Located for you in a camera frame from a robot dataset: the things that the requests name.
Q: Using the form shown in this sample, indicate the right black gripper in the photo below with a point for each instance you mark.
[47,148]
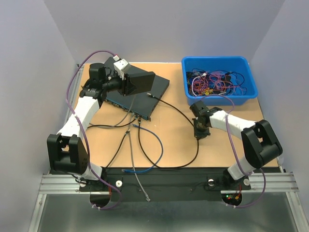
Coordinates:
[198,134]

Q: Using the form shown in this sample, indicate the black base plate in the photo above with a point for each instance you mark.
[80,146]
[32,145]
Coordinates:
[186,184]

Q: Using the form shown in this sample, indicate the large black network switch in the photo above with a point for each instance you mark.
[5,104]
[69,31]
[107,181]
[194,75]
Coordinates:
[140,104]

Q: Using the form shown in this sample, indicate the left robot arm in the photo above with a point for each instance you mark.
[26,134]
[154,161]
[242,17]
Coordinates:
[68,150]

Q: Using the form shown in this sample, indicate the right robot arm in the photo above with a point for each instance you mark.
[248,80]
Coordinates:
[260,143]

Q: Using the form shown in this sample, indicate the small black switch box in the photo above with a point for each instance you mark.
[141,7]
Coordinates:
[142,82]

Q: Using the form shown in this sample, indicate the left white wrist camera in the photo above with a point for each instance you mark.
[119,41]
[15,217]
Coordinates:
[121,66]

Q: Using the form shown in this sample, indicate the blue plastic bin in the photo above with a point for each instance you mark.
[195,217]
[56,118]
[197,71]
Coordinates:
[218,80]

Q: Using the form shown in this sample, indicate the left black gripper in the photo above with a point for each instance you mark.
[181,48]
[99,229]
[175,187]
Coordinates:
[126,85]

